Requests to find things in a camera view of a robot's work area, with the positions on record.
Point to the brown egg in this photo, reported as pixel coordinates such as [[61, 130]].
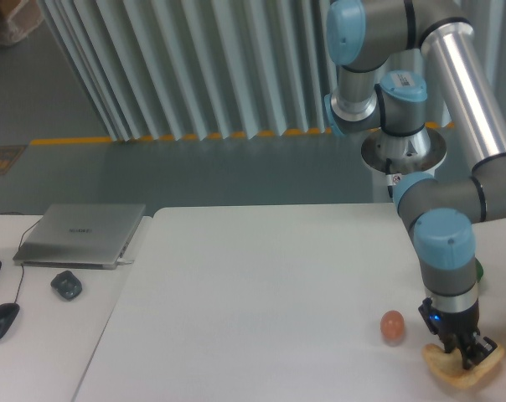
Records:
[[392, 325]]

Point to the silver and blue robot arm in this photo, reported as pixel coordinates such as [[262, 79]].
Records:
[[361, 36]]

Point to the grey folding screen partition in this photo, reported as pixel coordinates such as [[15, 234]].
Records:
[[199, 69]]

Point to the dark grey earbuds case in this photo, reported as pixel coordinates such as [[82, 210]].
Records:
[[67, 285]]

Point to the plastic wrapped cardboard box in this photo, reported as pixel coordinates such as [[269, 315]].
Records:
[[18, 19]]

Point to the triangular toasted bread slice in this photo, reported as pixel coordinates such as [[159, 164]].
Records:
[[448, 366]]

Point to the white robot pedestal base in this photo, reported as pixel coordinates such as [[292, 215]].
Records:
[[391, 158]]

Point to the black computer mouse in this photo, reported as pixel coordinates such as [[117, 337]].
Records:
[[8, 314]]

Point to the silver closed laptop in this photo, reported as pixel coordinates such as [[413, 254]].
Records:
[[81, 236]]

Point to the green bell pepper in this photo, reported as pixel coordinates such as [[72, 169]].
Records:
[[479, 270]]

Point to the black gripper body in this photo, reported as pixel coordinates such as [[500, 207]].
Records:
[[445, 324]]

